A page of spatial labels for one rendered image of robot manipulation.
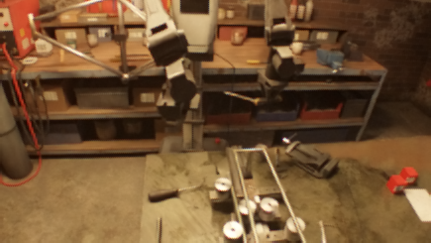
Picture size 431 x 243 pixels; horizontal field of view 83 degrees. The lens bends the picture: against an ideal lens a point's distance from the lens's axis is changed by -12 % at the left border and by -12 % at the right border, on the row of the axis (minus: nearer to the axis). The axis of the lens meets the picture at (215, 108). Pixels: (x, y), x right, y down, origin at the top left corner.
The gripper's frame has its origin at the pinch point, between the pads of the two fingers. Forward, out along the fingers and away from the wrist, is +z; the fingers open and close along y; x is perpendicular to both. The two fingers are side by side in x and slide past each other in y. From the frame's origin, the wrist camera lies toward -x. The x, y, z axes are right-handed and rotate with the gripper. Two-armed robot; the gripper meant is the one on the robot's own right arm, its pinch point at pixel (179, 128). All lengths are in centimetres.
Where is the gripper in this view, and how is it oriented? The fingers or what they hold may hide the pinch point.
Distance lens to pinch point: 75.1
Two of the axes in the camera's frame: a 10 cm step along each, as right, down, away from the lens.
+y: 10.0, 0.7, -0.1
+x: 0.5, -5.5, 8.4
